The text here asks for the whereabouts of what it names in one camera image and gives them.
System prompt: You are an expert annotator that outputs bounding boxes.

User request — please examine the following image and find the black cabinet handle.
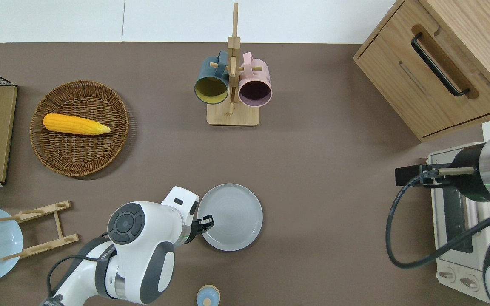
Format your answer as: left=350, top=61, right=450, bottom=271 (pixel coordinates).
left=411, top=32, right=470, bottom=97

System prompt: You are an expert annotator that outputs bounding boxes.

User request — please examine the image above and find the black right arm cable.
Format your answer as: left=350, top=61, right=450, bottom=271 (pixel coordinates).
left=386, top=168, right=490, bottom=269

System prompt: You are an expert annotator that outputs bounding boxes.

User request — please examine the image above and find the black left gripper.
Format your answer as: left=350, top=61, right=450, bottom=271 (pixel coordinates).
left=183, top=215, right=215, bottom=246

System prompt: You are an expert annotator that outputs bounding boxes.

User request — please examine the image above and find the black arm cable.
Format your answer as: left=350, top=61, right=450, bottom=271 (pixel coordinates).
left=386, top=168, right=490, bottom=269
left=46, top=254, right=102, bottom=299

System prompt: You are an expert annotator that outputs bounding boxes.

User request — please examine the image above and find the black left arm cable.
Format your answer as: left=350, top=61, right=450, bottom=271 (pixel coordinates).
left=46, top=254, right=102, bottom=299

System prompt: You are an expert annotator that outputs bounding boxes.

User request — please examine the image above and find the brown wicker basket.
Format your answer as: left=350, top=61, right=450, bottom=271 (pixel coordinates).
left=30, top=80, right=130, bottom=177

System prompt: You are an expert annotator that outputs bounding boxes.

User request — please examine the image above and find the brown table mat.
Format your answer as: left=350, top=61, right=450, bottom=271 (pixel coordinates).
left=0, top=42, right=490, bottom=306

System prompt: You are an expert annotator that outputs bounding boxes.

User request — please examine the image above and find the white toaster oven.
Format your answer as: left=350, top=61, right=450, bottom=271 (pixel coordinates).
left=426, top=142, right=490, bottom=304

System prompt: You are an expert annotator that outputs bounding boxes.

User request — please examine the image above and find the pink mug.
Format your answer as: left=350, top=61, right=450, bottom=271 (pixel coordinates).
left=238, top=52, right=273, bottom=107

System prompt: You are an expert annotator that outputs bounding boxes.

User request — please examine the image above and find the gray plate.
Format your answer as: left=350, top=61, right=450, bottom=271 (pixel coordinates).
left=197, top=183, right=263, bottom=252

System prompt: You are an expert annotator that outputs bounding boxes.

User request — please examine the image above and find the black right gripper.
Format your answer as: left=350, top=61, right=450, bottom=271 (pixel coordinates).
left=395, top=144, right=490, bottom=205

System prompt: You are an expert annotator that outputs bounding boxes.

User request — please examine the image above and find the wooden cabinet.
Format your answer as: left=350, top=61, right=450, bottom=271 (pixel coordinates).
left=354, top=0, right=490, bottom=142

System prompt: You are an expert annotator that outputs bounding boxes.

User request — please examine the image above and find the small blue round knob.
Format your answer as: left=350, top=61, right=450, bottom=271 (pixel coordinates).
left=197, top=285, right=220, bottom=306

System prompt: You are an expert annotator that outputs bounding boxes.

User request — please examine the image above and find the yellow corn cob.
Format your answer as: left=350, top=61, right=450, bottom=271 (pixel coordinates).
left=43, top=113, right=111, bottom=136

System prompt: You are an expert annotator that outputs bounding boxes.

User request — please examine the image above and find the wooden plate rack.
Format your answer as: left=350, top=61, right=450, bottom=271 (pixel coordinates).
left=0, top=201, right=80, bottom=261

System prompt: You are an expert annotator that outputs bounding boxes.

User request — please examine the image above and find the dark blue mug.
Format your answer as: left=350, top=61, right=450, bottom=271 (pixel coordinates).
left=194, top=51, right=230, bottom=105

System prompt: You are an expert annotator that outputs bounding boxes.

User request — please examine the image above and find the wooden mug holder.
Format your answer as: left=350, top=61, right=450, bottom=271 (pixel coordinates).
left=207, top=3, right=260, bottom=126

